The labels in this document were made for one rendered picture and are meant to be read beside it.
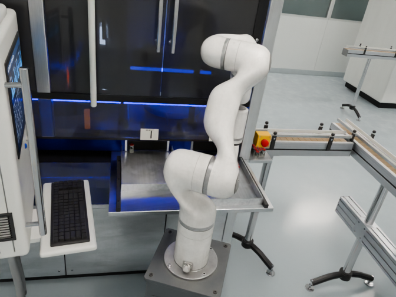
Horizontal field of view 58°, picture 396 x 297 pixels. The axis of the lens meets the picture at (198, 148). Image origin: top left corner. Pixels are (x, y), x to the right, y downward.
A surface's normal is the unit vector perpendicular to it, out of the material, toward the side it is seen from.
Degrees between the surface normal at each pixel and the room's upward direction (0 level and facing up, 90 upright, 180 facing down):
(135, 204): 0
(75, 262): 90
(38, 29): 90
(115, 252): 90
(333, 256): 0
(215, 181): 68
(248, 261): 0
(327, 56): 90
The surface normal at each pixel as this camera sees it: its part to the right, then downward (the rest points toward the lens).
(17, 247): 0.32, 0.49
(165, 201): 0.12, -0.87
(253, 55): -0.14, -0.21
